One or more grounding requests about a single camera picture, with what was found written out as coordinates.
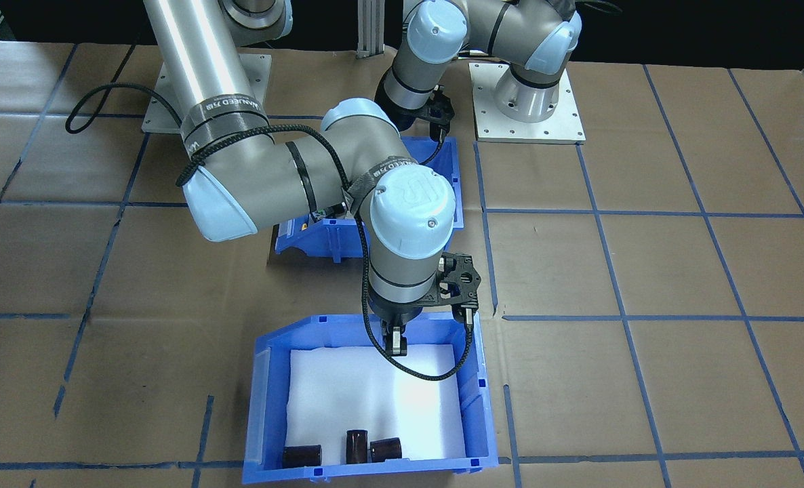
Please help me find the blue plastic button bin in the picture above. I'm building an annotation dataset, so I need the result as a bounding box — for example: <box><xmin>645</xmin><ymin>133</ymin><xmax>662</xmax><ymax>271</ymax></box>
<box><xmin>273</xmin><ymin>136</ymin><xmax>465</xmax><ymax>265</ymax></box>

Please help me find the blue plastic parts bin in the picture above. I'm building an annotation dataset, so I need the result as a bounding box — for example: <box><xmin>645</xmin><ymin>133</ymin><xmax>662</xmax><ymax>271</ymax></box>
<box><xmin>241</xmin><ymin>313</ymin><xmax>499</xmax><ymax>485</ymax></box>

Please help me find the white foam liner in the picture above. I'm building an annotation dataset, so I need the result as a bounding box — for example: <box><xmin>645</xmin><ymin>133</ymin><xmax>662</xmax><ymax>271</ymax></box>
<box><xmin>285</xmin><ymin>344</ymin><xmax>467</xmax><ymax>468</ymax></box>

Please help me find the black cylindrical part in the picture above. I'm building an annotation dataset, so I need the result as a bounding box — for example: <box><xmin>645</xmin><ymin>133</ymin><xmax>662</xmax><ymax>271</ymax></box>
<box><xmin>282</xmin><ymin>444</ymin><xmax>323</xmax><ymax>470</ymax></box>
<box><xmin>345</xmin><ymin>429</ymin><xmax>371</xmax><ymax>466</ymax></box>
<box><xmin>369</xmin><ymin>437</ymin><xmax>403</xmax><ymax>464</ymax></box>

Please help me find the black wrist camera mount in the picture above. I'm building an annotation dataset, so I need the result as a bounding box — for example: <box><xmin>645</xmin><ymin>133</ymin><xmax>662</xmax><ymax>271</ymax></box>
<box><xmin>424</xmin><ymin>90</ymin><xmax>457</xmax><ymax>140</ymax></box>
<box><xmin>433</xmin><ymin>251</ymin><xmax>479</xmax><ymax>307</ymax></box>

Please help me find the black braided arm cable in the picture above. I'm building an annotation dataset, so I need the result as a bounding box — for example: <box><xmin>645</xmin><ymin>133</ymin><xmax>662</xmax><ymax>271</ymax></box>
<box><xmin>65</xmin><ymin>83</ymin><xmax>476</xmax><ymax>382</ymax></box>
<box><xmin>418</xmin><ymin>102</ymin><xmax>460</xmax><ymax>167</ymax></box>

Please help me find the black WANJEED velcro strap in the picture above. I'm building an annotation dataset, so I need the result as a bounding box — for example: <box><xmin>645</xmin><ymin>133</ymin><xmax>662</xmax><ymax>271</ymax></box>
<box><xmin>180</xmin><ymin>94</ymin><xmax>272</xmax><ymax>155</ymax></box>
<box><xmin>348</xmin><ymin>156</ymin><xmax>418</xmax><ymax>201</ymax></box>

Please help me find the white square base plate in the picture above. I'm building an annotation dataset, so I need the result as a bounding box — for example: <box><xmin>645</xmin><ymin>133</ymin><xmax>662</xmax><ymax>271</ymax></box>
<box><xmin>468</xmin><ymin>62</ymin><xmax>587</xmax><ymax>145</ymax></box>
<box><xmin>142</xmin><ymin>54</ymin><xmax>273</xmax><ymax>135</ymax></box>

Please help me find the aluminium profile post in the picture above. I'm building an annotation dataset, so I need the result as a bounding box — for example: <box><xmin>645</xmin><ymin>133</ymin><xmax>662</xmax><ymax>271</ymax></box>
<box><xmin>357</xmin><ymin>0</ymin><xmax>384</xmax><ymax>58</ymax></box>

